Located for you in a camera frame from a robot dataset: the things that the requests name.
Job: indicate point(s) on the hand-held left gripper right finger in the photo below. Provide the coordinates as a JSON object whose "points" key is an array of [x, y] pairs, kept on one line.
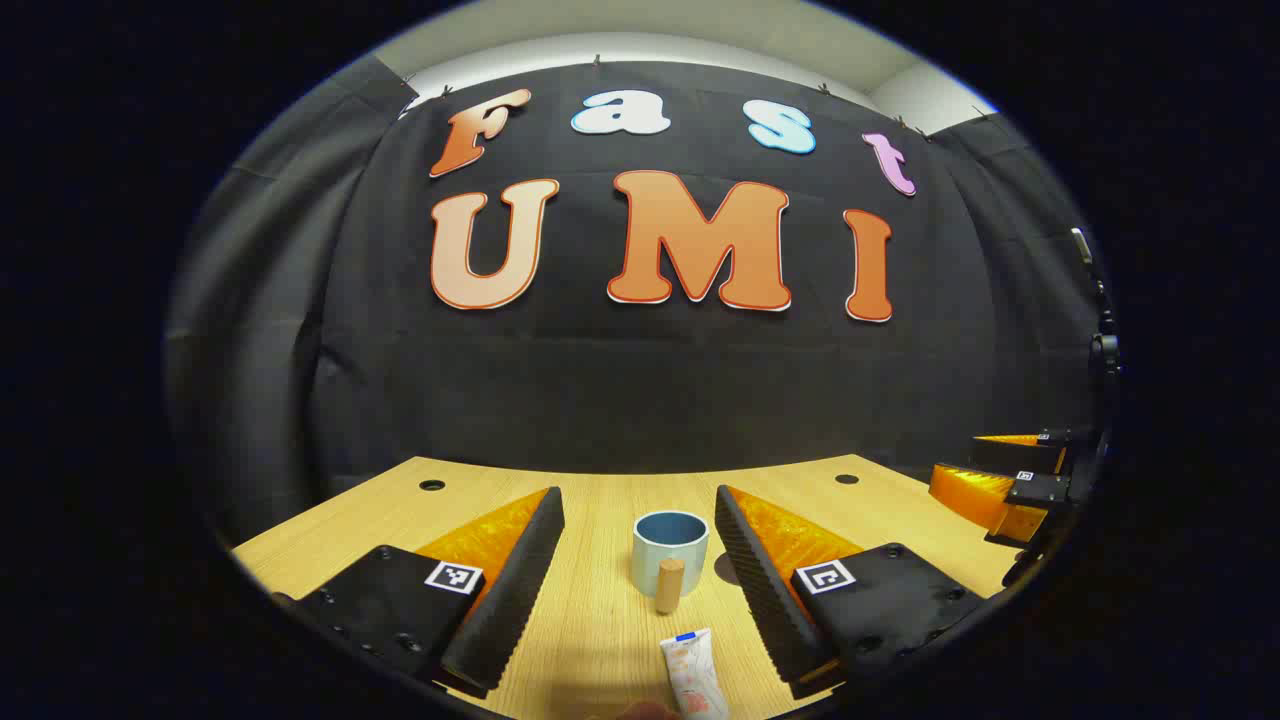
{"points": [[755, 590]]}

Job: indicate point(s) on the round brown coaster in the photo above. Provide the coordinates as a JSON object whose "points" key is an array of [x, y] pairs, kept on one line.
{"points": [[727, 570]]}

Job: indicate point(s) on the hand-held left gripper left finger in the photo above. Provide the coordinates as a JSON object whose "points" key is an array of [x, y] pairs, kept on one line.
{"points": [[520, 580]]}

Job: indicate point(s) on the white toothpaste tube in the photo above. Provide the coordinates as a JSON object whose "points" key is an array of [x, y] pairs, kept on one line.
{"points": [[692, 675]]}

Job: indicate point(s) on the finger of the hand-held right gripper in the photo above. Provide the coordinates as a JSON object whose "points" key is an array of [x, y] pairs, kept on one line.
{"points": [[985, 495], [1025, 452]]}

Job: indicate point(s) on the wooden desktop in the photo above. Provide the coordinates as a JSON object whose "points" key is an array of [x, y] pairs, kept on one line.
{"points": [[600, 500]]}

